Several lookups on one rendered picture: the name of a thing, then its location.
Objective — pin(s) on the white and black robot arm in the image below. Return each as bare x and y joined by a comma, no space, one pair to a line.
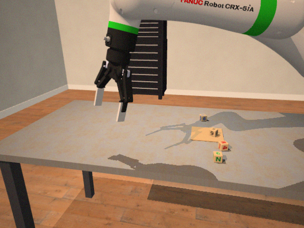
274,23

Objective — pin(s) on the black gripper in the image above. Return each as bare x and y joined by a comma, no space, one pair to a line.
115,68

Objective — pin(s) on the tan square mat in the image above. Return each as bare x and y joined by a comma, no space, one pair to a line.
202,134

